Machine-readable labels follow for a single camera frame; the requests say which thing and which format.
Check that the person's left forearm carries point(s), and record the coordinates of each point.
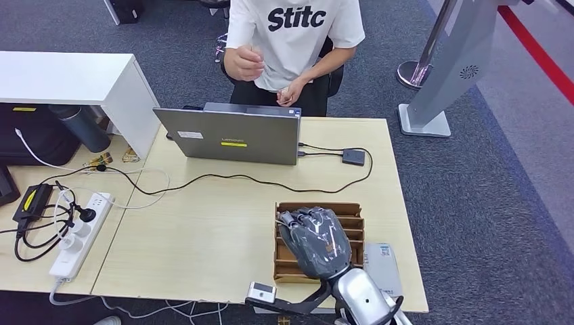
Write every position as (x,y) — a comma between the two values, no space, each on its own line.
(334,63)

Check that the white plug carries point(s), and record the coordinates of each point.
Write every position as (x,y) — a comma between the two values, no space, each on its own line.
(71,246)
(80,229)

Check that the small black usb hub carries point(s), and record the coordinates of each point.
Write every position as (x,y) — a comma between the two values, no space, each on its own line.
(354,157)

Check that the black power adapter yellow label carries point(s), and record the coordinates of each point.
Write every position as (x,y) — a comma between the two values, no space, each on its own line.
(31,202)

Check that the grey kiosk stand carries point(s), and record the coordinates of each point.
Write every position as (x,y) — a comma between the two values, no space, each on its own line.
(453,58)

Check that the black floor cabinet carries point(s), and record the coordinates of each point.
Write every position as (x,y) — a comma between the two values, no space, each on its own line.
(127,10)

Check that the white desk shelf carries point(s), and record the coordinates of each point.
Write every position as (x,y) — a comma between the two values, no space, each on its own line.
(67,78)

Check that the black stool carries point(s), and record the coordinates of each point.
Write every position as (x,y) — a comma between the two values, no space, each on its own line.
(214,2)

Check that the person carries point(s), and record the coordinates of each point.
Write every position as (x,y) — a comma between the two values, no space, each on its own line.
(296,49)

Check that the white shoe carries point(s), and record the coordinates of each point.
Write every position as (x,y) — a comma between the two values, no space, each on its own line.
(107,321)

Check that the person's left hand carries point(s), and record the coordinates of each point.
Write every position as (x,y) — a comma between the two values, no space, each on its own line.
(289,93)

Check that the yellow snack wrapper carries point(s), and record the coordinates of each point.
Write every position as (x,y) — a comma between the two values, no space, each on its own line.
(101,159)
(130,155)

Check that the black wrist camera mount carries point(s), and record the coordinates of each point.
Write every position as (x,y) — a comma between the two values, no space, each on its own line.
(269,298)

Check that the black flat device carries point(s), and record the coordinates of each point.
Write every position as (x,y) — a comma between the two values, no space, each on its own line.
(6,187)

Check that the person's right hand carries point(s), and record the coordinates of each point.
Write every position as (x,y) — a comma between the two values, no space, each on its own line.
(244,63)

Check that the black plug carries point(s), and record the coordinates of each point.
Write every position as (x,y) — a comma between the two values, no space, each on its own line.
(86,215)

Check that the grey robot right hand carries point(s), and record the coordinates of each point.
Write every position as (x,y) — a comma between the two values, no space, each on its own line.
(318,242)

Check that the white power strip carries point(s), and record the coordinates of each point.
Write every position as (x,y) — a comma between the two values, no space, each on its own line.
(80,237)

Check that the brown wooden card organizer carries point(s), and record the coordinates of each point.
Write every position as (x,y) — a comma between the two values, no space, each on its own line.
(356,224)

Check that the black office chair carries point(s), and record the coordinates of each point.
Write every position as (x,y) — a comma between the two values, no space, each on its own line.
(336,80)

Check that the chrome stanchion post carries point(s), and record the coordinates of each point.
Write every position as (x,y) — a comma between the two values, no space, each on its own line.
(417,71)

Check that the white card reader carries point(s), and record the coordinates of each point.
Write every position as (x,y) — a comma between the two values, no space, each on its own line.
(383,269)

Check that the black bag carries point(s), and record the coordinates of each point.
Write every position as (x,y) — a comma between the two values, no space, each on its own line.
(31,137)

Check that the grey laptop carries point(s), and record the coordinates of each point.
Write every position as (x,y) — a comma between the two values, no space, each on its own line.
(233,134)

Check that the dark grey thermos bottle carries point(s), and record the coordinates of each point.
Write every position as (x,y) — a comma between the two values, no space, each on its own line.
(83,130)

